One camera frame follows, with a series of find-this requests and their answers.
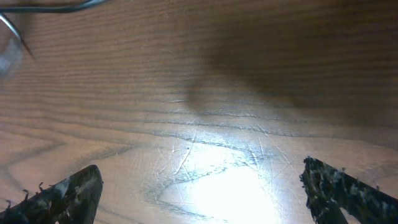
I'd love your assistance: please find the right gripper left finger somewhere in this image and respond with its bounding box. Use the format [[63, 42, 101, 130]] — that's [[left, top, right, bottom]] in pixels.
[[1, 165, 103, 224]]

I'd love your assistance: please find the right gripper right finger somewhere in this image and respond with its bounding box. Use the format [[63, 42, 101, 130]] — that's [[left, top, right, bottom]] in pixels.
[[300, 157, 397, 223]]

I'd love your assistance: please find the black usb cable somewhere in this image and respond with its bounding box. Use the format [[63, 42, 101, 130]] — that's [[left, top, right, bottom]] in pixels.
[[0, 0, 106, 60]]

